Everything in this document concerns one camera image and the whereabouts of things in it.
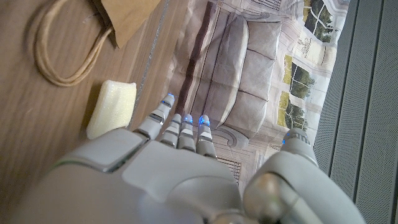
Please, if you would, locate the printed living room backdrop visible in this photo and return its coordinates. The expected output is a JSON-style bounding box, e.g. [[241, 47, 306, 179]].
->
[[129, 0, 351, 187]]

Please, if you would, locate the cream foam sponge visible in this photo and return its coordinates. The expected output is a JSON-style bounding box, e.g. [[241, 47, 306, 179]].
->
[[86, 80, 137, 140]]

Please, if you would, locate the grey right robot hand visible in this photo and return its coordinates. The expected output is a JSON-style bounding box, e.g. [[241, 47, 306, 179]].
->
[[9, 92, 368, 224]]

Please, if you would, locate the brown paper bag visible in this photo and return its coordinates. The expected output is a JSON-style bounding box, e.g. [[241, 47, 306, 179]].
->
[[32, 0, 162, 87]]

